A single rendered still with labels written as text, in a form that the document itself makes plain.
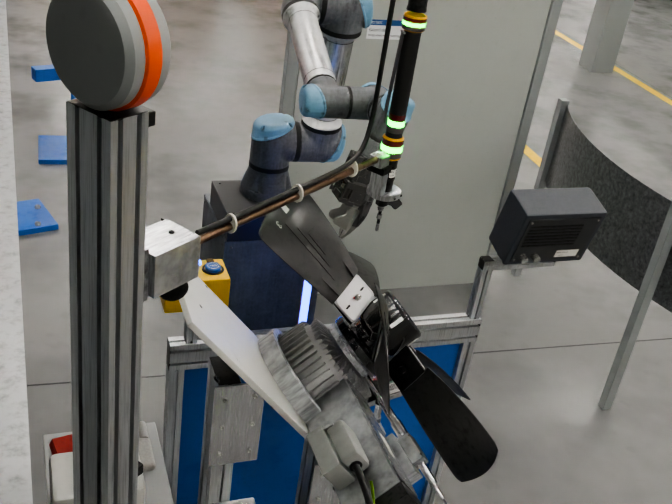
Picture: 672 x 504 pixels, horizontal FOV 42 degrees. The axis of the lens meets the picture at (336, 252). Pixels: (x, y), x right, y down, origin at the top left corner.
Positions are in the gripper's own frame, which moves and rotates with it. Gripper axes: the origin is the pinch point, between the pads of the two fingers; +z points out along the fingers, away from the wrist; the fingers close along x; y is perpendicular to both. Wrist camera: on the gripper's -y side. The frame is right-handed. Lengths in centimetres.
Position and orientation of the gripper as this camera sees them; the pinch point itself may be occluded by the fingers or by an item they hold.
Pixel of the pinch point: (345, 233)
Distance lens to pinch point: 205.3
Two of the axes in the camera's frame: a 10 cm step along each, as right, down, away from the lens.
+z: -4.0, 8.4, 3.6
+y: -8.6, -2.1, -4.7
